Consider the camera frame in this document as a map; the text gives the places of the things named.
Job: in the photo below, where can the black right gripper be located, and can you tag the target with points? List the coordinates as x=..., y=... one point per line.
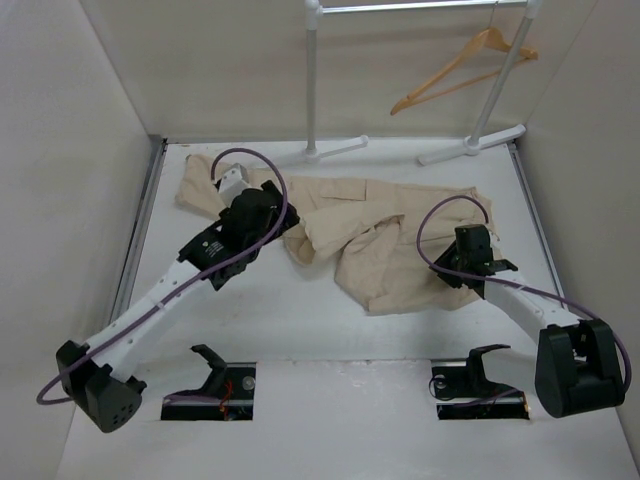
x=443, y=260

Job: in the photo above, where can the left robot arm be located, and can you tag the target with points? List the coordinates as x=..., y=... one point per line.
x=97, y=374

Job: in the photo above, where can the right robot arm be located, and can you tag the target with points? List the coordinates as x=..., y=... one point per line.
x=577, y=367

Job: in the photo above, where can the beige trousers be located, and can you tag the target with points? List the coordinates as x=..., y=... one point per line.
x=383, y=235

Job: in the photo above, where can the wooden clothes hanger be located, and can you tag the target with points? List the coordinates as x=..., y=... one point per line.
x=490, y=38

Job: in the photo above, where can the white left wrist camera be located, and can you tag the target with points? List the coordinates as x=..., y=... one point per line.
x=233, y=182

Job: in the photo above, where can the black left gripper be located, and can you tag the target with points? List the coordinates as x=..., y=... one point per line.
x=292, y=219

